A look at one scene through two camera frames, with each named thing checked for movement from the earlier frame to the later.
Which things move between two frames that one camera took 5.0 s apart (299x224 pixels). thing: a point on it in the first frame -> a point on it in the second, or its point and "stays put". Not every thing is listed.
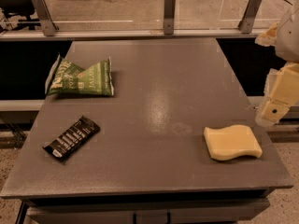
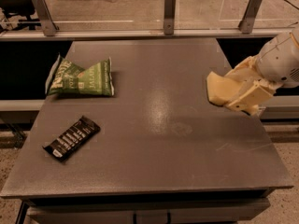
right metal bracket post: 247,21 stays put
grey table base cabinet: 221,206 stays put
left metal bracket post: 40,5 stays put
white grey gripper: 289,37 -> 276,60
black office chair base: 15,0 stays put
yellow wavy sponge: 231,142 -> 220,89
